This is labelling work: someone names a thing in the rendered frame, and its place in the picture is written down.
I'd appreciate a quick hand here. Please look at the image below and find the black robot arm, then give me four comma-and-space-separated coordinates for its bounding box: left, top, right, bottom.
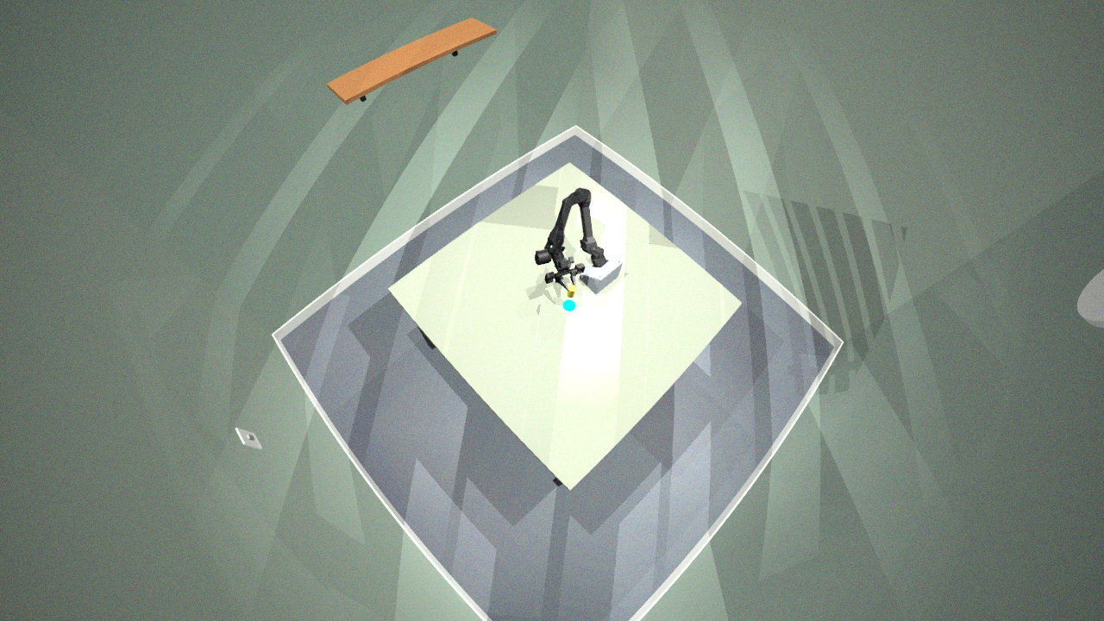
535, 188, 609, 271

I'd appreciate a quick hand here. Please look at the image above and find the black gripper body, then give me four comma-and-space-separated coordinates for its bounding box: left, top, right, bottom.
545, 256, 586, 284

